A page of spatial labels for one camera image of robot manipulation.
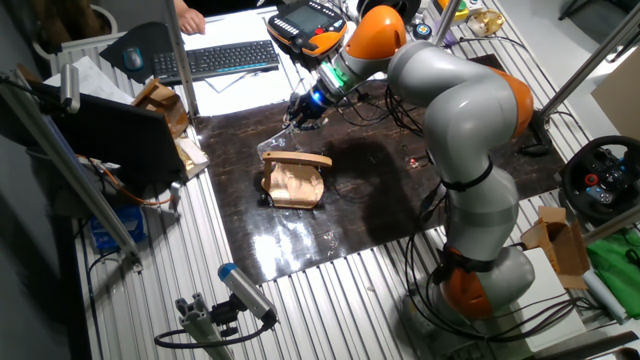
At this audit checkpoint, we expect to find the wooden cup rack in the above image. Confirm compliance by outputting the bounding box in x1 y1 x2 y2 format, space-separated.
259 150 334 210

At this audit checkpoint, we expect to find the gold shiny object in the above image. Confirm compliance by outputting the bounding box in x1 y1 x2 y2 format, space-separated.
466 9 506 37

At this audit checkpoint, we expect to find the brown cardboard sheet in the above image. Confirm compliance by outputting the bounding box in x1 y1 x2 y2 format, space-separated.
591 59 640 141

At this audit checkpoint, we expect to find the dark marble pattern mat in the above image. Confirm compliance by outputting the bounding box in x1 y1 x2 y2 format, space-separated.
193 53 566 286

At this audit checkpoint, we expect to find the wooden box stand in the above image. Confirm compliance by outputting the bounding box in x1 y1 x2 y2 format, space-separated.
130 78 190 139

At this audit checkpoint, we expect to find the silver camera on beam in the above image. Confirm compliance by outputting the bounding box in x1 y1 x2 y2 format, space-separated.
59 63 81 114

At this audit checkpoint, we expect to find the white roll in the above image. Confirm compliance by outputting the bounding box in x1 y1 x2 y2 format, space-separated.
582 269 629 326

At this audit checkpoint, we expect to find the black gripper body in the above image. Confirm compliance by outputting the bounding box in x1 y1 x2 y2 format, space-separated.
293 89 330 126

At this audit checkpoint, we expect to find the black round spool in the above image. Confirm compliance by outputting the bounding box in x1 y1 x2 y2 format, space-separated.
355 0 422 25

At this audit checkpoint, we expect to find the black stand base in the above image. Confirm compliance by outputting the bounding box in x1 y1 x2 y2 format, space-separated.
516 89 557 157

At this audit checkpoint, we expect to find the white plastic chair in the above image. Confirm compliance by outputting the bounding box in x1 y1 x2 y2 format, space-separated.
32 3 126 76

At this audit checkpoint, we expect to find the white flat board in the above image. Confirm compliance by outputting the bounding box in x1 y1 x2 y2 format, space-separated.
499 247 587 351

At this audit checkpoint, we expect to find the open brown cardboard box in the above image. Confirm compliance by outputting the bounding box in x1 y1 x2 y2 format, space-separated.
519 205 592 291

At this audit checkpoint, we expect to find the person right hand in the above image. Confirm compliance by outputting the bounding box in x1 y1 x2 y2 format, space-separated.
175 5 207 35

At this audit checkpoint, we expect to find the white paper stack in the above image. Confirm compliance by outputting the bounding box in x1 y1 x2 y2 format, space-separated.
43 55 135 105

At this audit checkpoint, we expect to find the orange cable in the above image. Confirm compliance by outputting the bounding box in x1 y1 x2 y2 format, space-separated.
74 153 174 207

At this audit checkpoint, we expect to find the silver vertical post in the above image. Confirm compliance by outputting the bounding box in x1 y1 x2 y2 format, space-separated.
432 0 462 47

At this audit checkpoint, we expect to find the white gold packet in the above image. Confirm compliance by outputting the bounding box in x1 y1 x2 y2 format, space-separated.
173 135 211 181

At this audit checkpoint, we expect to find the green cloth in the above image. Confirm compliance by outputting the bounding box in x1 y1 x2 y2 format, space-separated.
585 228 640 320

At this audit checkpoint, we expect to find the white desk board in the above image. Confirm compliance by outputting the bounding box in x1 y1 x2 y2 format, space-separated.
179 5 321 117

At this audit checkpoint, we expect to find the blue packet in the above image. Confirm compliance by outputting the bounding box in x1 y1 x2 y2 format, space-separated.
88 204 148 254

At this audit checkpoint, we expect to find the black steering wheel controller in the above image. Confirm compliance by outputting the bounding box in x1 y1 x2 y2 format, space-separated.
559 134 640 226

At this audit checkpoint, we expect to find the black mouse pad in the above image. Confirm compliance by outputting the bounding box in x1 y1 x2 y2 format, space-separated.
98 21 176 85

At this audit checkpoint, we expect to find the black camera cable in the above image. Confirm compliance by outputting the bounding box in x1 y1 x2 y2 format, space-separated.
153 319 279 350

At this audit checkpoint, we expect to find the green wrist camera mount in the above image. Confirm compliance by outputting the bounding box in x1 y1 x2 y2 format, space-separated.
327 59 352 90

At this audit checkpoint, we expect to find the orange black teach pendant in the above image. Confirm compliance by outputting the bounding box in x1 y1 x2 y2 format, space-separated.
266 0 348 59

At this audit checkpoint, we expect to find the black computer keyboard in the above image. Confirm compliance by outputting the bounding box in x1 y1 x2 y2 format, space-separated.
151 39 281 86

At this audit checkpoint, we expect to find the clear glass cup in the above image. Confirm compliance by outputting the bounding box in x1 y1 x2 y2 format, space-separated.
256 124 302 156

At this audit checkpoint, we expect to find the grey blue computer mouse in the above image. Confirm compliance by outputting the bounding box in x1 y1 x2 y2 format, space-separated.
122 46 145 72

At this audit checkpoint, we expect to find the black laptop screen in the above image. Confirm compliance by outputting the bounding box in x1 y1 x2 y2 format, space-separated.
0 79 186 190

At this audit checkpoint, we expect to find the aluminium frame post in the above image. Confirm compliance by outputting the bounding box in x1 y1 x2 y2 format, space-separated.
160 0 200 119

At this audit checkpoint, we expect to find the slanted aluminium frame beam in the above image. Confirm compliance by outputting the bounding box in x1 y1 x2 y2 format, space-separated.
0 69 144 271

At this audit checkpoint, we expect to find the silver camera blue tip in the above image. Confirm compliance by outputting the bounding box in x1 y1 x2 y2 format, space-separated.
217 262 279 324

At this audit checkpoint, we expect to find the short aluminium profile post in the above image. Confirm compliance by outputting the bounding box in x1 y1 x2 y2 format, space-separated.
174 293 234 360

